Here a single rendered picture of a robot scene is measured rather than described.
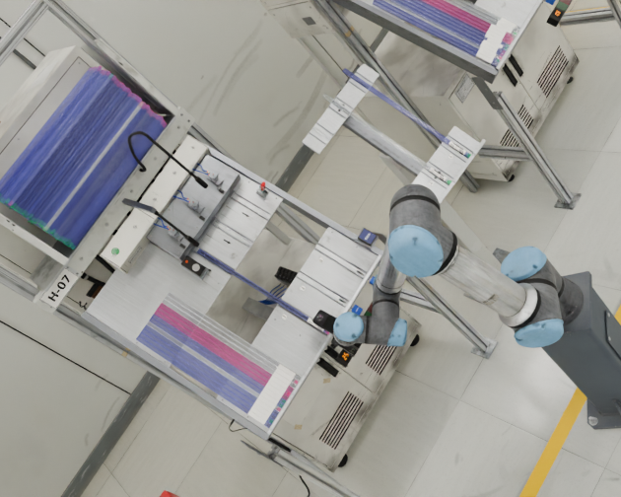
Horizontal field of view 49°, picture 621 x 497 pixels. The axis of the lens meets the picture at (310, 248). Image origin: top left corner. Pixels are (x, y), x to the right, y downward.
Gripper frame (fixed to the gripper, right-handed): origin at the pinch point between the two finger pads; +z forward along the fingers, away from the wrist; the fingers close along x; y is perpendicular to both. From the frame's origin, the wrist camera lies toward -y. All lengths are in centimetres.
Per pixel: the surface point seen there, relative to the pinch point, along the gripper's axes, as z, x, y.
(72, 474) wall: 185, -122, -95
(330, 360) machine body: 48.8, -2.9, -0.7
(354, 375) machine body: 58, -2, 10
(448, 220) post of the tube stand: 27, 61, 10
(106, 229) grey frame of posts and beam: -6, -11, -80
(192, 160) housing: -5, 23, -71
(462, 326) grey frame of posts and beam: 40, 33, 35
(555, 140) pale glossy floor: 71, 135, 32
